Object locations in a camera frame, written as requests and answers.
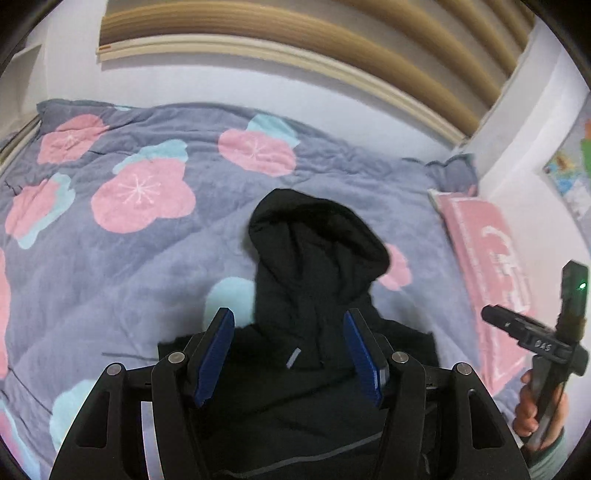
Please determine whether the person's right forearm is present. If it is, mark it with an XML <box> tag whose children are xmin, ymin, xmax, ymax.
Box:
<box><xmin>525</xmin><ymin>427</ymin><xmax>570</xmax><ymax>480</ymax></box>

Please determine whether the pink pillow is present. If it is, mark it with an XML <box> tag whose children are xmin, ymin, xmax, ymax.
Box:
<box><xmin>427</xmin><ymin>188</ymin><xmax>539</xmax><ymax>398</ymax></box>

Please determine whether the colourful wall map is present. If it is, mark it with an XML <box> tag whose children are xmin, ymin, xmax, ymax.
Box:
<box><xmin>542</xmin><ymin>134</ymin><xmax>591</xmax><ymax>228</ymax></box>

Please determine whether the brown striped window blind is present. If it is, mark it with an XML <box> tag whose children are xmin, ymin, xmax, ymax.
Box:
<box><xmin>95</xmin><ymin>0</ymin><xmax>539</xmax><ymax>141</ymax></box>

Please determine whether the person's right hand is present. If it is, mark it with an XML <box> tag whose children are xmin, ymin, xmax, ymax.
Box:
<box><xmin>513</xmin><ymin>370</ymin><xmax>570</xmax><ymax>452</ymax></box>

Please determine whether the black hoodie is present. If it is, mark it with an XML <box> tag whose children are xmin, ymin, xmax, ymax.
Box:
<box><xmin>157</xmin><ymin>187</ymin><xmax>439</xmax><ymax>480</ymax></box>

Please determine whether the grey floral blanket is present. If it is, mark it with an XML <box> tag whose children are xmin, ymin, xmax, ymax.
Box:
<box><xmin>0</xmin><ymin>99</ymin><xmax>525</xmax><ymax>480</ymax></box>

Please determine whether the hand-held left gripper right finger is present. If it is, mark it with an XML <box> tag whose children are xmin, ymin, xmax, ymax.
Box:
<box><xmin>343</xmin><ymin>308</ymin><xmax>532</xmax><ymax>480</ymax></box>

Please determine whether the white bookshelf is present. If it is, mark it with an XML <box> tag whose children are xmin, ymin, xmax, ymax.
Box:
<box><xmin>0</xmin><ymin>41</ymin><xmax>47</xmax><ymax>155</ymax></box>

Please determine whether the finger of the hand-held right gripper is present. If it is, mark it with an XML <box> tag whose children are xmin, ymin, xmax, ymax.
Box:
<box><xmin>481</xmin><ymin>305</ymin><xmax>536</xmax><ymax>340</ymax></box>

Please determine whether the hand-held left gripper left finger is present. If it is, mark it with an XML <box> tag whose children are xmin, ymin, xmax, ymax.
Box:
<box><xmin>48</xmin><ymin>307</ymin><xmax>236</xmax><ymax>480</ymax></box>

